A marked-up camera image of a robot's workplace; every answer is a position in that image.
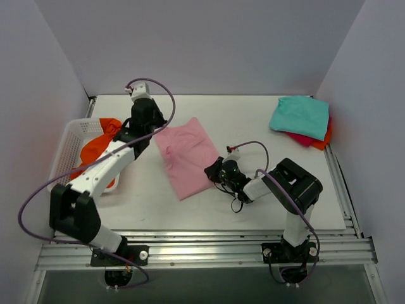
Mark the pink t shirt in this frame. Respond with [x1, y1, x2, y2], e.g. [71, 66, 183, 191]
[154, 117, 220, 201]

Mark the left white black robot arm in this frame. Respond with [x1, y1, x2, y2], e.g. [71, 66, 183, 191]
[49, 98, 167, 265]

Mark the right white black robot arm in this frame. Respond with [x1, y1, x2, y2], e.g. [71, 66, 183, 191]
[204, 157, 323, 262]

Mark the orange t shirt in basket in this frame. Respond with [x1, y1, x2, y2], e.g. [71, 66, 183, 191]
[70, 117, 124, 189]

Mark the white plastic basket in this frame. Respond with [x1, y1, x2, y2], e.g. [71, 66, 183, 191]
[47, 118, 134, 198]

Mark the magenta folded t shirt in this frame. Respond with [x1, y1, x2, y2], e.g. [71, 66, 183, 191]
[285, 132, 317, 148]

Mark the teal folded t shirt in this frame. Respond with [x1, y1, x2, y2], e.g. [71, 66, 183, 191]
[269, 95, 330, 141]

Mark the orange folded t shirt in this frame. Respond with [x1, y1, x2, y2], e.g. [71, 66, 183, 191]
[311, 119, 332, 151]

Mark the right black thin cable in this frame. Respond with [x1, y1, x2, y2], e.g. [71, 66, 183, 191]
[213, 182, 251, 213]

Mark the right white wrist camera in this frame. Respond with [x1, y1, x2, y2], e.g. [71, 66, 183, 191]
[224, 146, 240, 162]

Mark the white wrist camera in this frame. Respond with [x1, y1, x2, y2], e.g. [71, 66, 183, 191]
[125, 82, 151, 104]
[224, 146, 240, 162]

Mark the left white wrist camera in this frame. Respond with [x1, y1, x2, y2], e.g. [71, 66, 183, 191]
[125, 82, 151, 104]

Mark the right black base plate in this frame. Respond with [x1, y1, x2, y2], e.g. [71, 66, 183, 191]
[261, 242, 319, 264]

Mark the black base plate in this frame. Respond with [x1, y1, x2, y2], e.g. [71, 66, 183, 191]
[90, 244, 149, 267]
[261, 242, 319, 264]

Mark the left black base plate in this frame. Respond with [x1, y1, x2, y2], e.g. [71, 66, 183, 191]
[90, 244, 149, 267]

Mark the aluminium rail frame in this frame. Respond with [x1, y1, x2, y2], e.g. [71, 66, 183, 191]
[34, 96, 390, 304]

